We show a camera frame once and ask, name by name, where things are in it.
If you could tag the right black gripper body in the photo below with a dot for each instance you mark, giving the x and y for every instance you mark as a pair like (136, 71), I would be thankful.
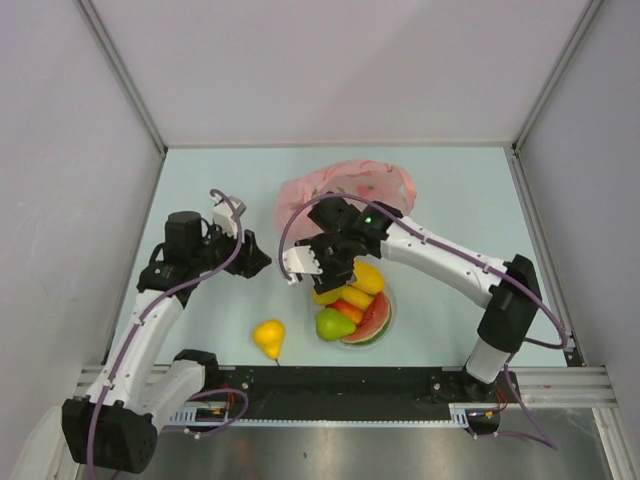
(334, 258)

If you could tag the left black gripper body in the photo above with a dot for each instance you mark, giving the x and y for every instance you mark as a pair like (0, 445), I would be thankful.
(216, 251)

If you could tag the yellow fake mango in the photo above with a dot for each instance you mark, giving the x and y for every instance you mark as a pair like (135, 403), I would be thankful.
(367, 278)

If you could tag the yellow fake lemon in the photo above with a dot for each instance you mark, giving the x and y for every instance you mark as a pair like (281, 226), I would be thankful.
(356, 297)

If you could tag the yellow fake starfruit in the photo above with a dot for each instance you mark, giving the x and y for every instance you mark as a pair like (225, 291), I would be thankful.
(327, 298)

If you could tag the red orange fake mango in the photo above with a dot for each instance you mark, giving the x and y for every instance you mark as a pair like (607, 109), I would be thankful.
(350, 311)

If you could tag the small green fake fruit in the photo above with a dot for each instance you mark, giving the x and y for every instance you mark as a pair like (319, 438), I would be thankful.
(331, 325)

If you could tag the yellow fake pear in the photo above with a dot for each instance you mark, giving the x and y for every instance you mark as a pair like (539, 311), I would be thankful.
(269, 337)

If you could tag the fake watermelon slice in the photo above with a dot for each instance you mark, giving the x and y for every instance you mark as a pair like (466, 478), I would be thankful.
(375, 322)

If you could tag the pink plastic bag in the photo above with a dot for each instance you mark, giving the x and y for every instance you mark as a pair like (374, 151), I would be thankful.
(369, 179)

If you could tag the white paper plate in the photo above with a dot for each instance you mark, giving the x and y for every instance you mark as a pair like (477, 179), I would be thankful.
(352, 317)

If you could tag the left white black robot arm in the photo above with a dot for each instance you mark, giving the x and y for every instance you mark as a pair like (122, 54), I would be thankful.
(117, 422)

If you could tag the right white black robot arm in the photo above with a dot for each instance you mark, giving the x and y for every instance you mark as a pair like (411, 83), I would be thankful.
(507, 291)

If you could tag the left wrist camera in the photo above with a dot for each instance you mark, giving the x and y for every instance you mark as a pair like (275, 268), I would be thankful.
(222, 214)

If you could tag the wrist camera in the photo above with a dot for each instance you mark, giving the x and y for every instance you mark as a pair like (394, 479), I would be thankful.
(299, 261)
(222, 214)

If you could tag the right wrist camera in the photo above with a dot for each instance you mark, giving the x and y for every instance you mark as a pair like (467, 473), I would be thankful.
(299, 261)

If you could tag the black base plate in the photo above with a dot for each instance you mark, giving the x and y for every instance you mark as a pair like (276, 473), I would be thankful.
(359, 394)

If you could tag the left aluminium frame post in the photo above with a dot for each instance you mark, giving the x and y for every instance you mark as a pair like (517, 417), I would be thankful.
(109, 49)

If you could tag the aluminium frame post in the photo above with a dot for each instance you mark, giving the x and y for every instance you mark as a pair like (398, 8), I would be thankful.
(570, 48)
(109, 49)

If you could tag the aluminium front rail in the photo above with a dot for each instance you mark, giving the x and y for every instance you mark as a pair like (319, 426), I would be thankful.
(544, 387)

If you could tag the right aluminium frame post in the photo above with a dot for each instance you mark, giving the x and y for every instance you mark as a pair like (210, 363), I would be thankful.
(570, 48)

